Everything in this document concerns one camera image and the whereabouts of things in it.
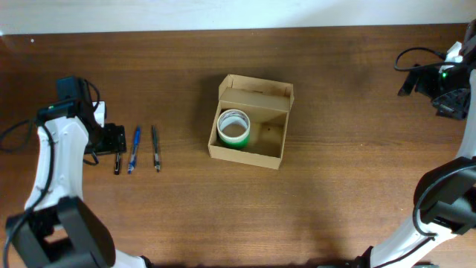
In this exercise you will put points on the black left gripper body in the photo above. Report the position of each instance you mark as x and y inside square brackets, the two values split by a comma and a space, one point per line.
[112, 138]

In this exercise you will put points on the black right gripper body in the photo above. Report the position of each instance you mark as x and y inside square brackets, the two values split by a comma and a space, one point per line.
[422, 85]

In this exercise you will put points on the black pen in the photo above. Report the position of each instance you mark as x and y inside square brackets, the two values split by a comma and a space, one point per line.
[118, 163]

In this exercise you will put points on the beige masking tape roll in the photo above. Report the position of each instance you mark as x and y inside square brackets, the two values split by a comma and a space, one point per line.
[233, 122]

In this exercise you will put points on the green tape roll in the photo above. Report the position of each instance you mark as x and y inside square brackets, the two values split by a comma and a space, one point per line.
[238, 142]

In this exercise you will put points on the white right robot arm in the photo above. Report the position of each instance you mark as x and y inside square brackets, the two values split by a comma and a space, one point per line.
[444, 198]

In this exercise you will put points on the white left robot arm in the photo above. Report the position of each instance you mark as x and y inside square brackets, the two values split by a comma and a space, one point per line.
[57, 229]

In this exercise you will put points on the blue pen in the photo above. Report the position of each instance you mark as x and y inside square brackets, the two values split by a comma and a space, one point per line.
[134, 153]

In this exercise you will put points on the grey clear pen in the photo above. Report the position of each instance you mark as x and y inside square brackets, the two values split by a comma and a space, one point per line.
[156, 156]

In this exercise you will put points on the open cardboard box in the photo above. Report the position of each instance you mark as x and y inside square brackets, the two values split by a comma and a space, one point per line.
[267, 103]

